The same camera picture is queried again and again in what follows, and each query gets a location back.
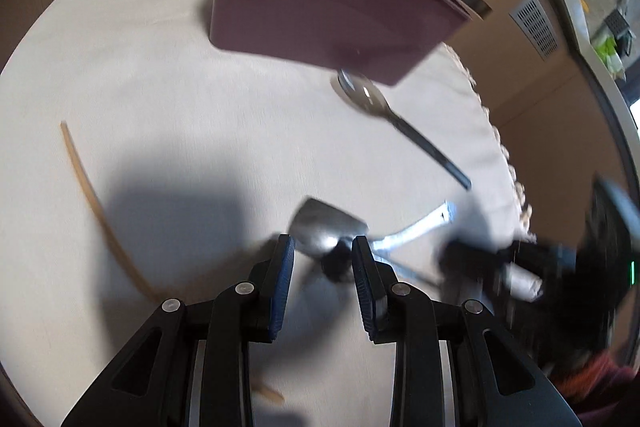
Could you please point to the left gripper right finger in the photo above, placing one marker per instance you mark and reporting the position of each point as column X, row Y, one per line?
column 373, row 279

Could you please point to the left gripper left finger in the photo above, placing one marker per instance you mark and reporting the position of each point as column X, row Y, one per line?
column 278, row 281

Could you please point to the steel spatula black handle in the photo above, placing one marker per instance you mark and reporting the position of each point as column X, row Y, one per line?
column 318, row 228

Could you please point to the steel spoon black handle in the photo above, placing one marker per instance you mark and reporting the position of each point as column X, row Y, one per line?
column 363, row 93

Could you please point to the small steel spoon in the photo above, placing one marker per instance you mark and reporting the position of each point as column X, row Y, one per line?
column 443, row 215

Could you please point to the grey kitchen countertop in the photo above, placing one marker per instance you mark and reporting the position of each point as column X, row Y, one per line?
column 575, row 6

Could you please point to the white fringed tablecloth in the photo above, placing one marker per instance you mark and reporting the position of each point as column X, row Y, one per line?
column 199, row 156

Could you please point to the maroon plastic utensil bin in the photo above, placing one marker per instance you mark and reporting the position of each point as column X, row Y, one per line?
column 383, row 40

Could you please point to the small grey vent grille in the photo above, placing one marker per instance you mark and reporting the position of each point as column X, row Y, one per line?
column 531, row 17

